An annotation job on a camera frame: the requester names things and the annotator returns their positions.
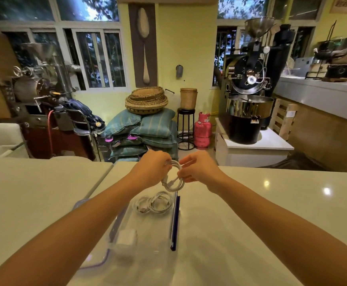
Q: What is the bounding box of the black coffee roaster machine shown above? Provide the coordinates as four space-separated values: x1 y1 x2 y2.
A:
218 17 296 145

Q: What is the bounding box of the blue cloth bundle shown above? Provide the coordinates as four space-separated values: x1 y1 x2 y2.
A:
63 99 106 131

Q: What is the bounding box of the large wooden spoon wall art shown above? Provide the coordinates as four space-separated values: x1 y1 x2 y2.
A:
128 3 158 88

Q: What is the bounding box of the white cable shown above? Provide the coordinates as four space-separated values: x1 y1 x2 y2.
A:
135 191 174 215
161 159 186 193

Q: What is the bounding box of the person's left forearm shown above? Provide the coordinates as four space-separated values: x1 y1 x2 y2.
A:
0 173 145 286

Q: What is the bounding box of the wooden pallet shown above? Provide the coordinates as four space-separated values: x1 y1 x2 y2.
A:
269 98 299 141

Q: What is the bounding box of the grey service counter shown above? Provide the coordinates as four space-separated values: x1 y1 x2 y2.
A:
273 76 347 125

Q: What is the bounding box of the black round stool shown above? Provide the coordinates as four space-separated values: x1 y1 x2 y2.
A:
177 108 196 151

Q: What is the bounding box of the person's right hand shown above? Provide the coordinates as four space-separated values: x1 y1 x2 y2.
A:
177 151 228 194

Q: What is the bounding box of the white charger adapter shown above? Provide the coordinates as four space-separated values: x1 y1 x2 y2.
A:
114 229 138 256

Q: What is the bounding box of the pink gas cylinder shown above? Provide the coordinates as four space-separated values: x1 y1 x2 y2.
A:
194 112 213 150

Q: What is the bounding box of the silver coffee roaster machine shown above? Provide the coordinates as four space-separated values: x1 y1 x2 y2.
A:
0 42 83 159

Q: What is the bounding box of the pile of green sacks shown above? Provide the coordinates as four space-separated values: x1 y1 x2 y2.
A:
102 108 179 162

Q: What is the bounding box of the stack of woven trays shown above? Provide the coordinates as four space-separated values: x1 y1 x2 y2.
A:
125 86 169 115

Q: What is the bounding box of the espresso machine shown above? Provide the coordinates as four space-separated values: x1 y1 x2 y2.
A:
305 21 347 82

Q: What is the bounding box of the white cable in box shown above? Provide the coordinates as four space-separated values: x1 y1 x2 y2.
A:
135 191 174 215

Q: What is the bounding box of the clear plastic storage box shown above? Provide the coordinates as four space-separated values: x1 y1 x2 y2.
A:
72 192 181 286

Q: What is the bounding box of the white cabinet base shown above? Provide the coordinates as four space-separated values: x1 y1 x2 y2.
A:
215 117 295 168

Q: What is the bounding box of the woven cylindrical basket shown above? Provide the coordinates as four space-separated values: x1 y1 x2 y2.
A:
180 88 198 110

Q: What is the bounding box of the person's right forearm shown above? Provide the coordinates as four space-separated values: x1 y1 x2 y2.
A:
205 174 347 286

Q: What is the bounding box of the person's left hand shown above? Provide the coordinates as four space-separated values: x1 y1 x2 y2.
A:
128 150 173 189

